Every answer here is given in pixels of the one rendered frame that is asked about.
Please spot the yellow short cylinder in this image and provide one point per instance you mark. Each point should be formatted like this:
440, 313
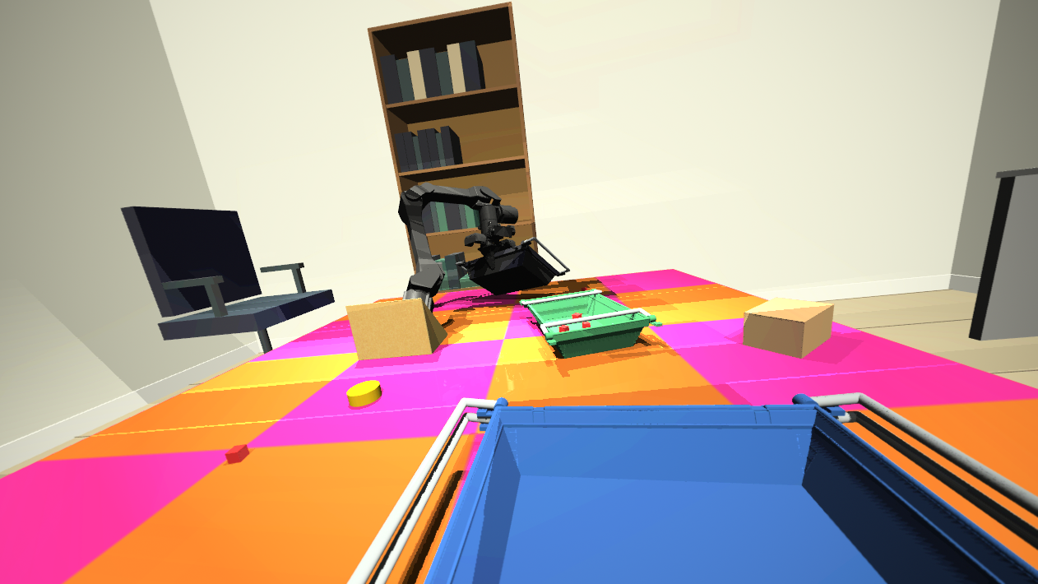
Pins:
364, 393

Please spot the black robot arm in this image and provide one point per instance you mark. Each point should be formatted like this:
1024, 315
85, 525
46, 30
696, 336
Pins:
425, 283

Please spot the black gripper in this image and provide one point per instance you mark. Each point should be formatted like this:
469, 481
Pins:
488, 245

